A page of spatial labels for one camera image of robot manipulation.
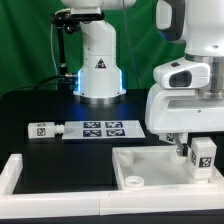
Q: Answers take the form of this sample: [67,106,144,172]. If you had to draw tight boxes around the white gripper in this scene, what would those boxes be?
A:
[145,61,224,157]

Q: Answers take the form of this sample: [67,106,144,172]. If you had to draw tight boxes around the white square tabletop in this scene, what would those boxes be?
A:
[112,146,217,190]

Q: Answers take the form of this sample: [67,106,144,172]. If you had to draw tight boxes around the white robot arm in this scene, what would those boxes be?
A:
[61,0,224,142]

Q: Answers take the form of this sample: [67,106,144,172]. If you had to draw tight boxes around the white U-shaped fence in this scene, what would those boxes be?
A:
[0,154,224,219]

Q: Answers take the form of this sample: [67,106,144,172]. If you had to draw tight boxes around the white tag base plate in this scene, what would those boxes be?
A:
[62,120,145,140]

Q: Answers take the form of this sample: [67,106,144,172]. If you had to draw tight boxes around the black cables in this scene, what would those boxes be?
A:
[0,74,79,99]

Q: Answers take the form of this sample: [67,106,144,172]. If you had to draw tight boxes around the black camera on stand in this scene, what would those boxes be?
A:
[56,7,104,21]

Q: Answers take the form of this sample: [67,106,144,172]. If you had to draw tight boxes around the black camera stand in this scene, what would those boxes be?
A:
[51,12,80,91]

